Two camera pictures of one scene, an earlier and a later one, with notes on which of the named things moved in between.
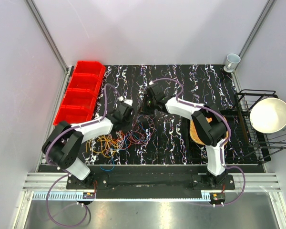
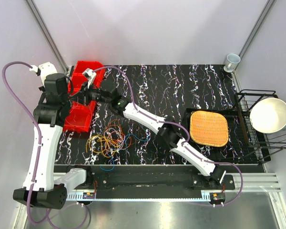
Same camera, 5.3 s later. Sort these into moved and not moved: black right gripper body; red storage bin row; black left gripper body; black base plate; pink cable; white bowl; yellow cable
Moved: black left gripper body; pink cable; black right gripper body
Not moved: red storage bin row; yellow cable; white bowl; black base plate
